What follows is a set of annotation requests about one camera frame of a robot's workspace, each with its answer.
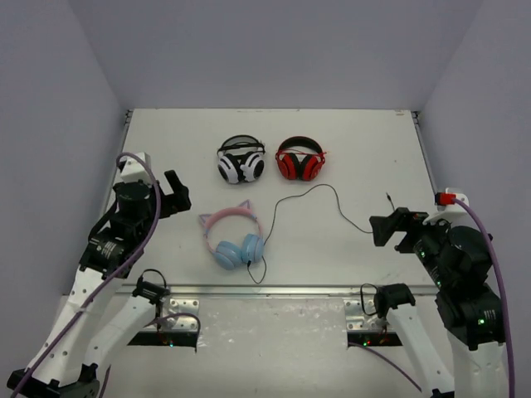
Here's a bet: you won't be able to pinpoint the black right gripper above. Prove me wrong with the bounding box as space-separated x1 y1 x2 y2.
368 207 453 289

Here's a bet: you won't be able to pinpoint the black headphone cable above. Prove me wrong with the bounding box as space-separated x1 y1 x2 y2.
246 183 396 285

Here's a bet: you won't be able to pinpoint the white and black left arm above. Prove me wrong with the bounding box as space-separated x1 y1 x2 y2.
7 170 192 397

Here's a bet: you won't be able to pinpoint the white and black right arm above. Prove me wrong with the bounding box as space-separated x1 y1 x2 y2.
369 207 509 397

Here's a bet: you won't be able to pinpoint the white and black headphones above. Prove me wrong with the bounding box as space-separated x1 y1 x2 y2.
217 134 266 184

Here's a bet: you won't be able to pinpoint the red and black headphones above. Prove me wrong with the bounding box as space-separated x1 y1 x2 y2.
275 136 326 182

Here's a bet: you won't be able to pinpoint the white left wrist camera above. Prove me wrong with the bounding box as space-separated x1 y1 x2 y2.
119 157 152 185

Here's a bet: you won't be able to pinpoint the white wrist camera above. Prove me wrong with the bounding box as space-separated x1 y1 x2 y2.
423 187 470 225
119 157 152 185

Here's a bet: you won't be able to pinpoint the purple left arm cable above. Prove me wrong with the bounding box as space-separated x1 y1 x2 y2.
0 152 202 398

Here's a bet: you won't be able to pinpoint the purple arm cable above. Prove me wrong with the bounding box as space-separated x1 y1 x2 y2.
347 197 516 398
0 152 202 398

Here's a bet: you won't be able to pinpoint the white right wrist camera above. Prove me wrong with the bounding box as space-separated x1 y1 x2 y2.
423 187 470 225

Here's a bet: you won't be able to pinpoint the right metal base bracket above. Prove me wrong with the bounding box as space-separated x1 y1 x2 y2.
343 297 387 332

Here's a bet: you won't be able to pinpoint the metal base bracket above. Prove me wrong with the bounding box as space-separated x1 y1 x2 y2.
159 296 200 332
343 297 387 332

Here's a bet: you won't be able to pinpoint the metal table edge rail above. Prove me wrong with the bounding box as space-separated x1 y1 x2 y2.
115 283 436 298

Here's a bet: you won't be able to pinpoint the left metal base bracket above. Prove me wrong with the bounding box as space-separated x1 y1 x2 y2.
159 296 200 332

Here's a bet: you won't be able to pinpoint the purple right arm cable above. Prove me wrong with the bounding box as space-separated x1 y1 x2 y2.
347 197 516 398

